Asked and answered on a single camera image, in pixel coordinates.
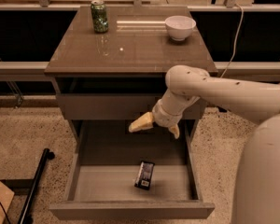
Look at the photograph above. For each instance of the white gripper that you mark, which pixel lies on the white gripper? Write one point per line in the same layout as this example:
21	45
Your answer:
163	117

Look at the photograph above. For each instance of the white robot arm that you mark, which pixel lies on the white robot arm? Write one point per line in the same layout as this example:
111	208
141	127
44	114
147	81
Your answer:
256	198

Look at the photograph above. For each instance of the open grey middle drawer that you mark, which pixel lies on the open grey middle drawer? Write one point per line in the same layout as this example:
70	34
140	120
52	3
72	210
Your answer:
106	163

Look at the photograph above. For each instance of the grey drawer cabinet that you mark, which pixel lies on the grey drawer cabinet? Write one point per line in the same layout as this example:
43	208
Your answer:
135	45

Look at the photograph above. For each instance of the grey top drawer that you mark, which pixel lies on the grey top drawer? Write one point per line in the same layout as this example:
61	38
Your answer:
83	98

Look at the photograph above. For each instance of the white ceramic bowl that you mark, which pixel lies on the white ceramic bowl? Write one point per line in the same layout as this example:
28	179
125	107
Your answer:
180	27

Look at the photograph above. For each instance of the green soda can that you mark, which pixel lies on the green soda can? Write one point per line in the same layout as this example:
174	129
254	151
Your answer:
99	16

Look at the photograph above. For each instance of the black metal stand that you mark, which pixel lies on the black metal stand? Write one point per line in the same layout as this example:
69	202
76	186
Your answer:
28	187

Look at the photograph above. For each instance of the grey metal rail frame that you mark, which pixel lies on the grey metal rail frame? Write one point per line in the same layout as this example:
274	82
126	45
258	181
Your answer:
21	69

